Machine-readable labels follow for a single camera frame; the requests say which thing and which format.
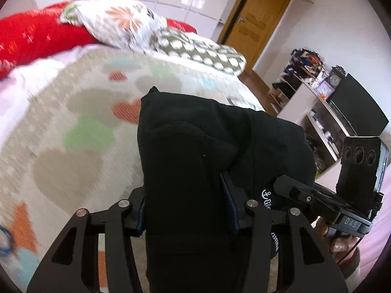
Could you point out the black pants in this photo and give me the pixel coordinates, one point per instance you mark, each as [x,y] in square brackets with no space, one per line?
[189,146]

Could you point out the pale pink bed sheet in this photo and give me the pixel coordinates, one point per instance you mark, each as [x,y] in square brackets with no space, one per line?
[27,79]

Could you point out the small desk clock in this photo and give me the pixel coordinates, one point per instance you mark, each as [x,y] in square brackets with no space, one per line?
[336,76]

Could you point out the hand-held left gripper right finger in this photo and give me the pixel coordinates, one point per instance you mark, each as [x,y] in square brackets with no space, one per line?
[227,198]

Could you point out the black television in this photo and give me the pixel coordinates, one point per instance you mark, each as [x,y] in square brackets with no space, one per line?
[360,103]

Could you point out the person's right forearm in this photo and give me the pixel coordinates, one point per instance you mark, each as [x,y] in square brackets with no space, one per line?
[348,265]

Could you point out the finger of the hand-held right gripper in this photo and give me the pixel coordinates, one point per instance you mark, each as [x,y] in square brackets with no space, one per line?
[302,193]

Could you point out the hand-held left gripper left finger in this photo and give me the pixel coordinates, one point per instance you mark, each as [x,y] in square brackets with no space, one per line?
[140,219]

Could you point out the wooden door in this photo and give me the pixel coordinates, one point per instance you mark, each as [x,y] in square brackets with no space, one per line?
[256,18]

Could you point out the red patterned pillow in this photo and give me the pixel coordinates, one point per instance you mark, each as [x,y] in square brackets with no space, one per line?
[36,33]

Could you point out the olive polka dot pillow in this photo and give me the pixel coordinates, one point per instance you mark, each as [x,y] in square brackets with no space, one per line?
[198,48]

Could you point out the white shelf unit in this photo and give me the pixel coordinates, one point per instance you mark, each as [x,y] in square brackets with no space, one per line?
[308,97]

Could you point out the person's right hand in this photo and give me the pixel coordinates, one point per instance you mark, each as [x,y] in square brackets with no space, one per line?
[339,242]

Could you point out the floral white pillow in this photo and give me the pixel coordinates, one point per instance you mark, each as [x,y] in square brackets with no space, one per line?
[122,18]

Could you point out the heart-printed blanket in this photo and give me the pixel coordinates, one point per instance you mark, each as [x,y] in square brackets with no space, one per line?
[76,122]

